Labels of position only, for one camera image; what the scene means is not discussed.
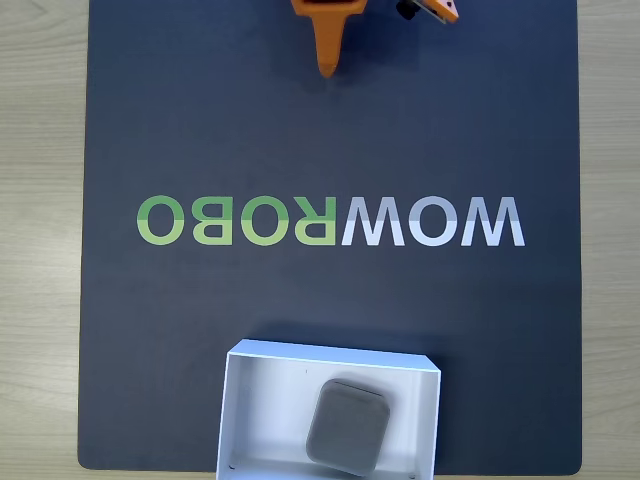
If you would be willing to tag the white open cardboard box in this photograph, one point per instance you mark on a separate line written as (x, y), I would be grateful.
(265, 410)

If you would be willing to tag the grey square rounded block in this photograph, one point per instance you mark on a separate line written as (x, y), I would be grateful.
(348, 427)

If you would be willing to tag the dark mat with WOWROBO print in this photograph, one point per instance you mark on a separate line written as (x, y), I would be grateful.
(400, 125)

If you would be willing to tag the orange-framed wrist camera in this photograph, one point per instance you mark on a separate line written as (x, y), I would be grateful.
(440, 9)

